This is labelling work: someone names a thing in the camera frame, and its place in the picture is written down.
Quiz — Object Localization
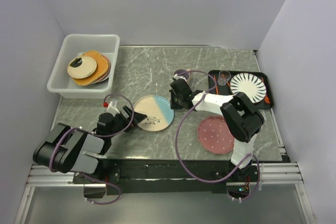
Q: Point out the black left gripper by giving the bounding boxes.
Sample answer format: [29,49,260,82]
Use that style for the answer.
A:
[108,105,148,138]

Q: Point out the beige blue large plate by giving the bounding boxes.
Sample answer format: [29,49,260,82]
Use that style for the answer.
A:
[134,95,174,132]

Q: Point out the pink scalloped plate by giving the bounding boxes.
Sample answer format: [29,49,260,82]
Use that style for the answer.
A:
[197,116,234,154]

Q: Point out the beige pink branch plate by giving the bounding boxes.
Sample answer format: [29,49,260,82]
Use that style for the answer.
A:
[93,55,111,84]

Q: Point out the wooden bamboo tray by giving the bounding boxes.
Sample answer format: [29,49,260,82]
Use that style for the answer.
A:
[71,50,108,86]

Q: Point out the small beige black-stroke plate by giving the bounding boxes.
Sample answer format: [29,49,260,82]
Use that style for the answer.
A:
[67,56,97,79]

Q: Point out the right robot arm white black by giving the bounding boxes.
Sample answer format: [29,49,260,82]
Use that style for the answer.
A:
[170,79,265,181]

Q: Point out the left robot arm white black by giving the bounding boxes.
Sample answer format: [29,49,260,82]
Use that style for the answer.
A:
[33,106,147,183]

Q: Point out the translucent white plastic bin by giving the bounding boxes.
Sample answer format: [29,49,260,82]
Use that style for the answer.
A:
[47,34,120,99]

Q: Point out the pink beige mug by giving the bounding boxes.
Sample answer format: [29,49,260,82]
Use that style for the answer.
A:
[173,69,191,87]

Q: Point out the black serving tray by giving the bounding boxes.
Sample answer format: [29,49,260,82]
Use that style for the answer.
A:
[211,70,274,110]

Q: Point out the orange chopsticks on tray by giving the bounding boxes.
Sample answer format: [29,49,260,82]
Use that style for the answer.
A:
[213,74,230,94]

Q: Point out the small clear glass cup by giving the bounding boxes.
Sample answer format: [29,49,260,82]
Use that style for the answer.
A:
[217,70,231,86]

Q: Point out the white blue striped plate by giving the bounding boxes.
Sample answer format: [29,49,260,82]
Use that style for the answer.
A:
[230,73,267,103]

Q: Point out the orange utensil on tray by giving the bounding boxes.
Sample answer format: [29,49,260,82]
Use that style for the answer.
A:
[264,95,270,104]

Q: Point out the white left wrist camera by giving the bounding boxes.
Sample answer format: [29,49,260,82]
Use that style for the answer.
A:
[103,100,119,114]

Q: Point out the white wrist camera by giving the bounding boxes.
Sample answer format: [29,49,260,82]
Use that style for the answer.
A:
[173,73,186,81]
[103,100,119,114]

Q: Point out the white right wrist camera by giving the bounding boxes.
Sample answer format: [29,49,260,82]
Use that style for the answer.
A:
[173,73,186,81]

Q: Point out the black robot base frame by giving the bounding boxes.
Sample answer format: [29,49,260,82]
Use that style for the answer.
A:
[73,159,260,200]

